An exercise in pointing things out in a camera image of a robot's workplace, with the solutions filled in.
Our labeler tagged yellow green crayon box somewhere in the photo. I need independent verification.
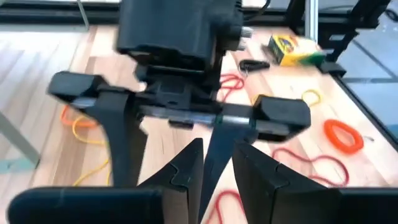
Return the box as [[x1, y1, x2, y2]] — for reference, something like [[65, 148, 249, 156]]
[[267, 34, 326, 68]]

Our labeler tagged orange rubber band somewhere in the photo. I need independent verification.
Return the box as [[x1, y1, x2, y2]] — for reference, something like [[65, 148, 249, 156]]
[[60, 105, 99, 128]]

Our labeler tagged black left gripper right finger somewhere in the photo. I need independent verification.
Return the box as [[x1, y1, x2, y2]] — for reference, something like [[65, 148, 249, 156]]
[[232, 141, 327, 224]]

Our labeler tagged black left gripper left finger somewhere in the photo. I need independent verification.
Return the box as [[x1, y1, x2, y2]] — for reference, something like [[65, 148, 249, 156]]
[[138, 138, 205, 224]]

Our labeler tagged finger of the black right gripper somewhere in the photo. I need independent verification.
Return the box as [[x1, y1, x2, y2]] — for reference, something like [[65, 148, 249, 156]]
[[198, 121, 259, 220], [90, 90, 149, 187]]

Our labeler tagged silver aluminium post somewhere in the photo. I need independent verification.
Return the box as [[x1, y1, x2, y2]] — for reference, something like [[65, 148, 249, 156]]
[[304, 0, 320, 43]]

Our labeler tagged black coil wristband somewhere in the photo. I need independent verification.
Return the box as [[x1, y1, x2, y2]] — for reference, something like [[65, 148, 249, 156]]
[[238, 58, 271, 73]]

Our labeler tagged red rubber band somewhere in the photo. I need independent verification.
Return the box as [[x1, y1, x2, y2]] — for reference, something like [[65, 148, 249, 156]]
[[219, 73, 245, 102], [203, 189, 246, 224], [272, 147, 351, 187]]

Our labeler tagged yellow rubber band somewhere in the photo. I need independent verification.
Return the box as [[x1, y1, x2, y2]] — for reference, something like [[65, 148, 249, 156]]
[[251, 89, 322, 107], [72, 114, 113, 187]]

